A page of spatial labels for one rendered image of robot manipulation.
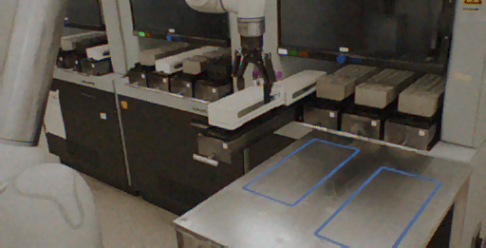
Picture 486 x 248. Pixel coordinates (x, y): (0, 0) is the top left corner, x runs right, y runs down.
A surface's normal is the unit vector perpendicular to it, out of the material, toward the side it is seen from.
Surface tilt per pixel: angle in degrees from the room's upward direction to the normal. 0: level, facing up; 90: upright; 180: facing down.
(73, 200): 70
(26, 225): 77
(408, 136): 90
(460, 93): 90
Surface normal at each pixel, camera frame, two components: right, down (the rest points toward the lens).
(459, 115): -0.61, 0.30
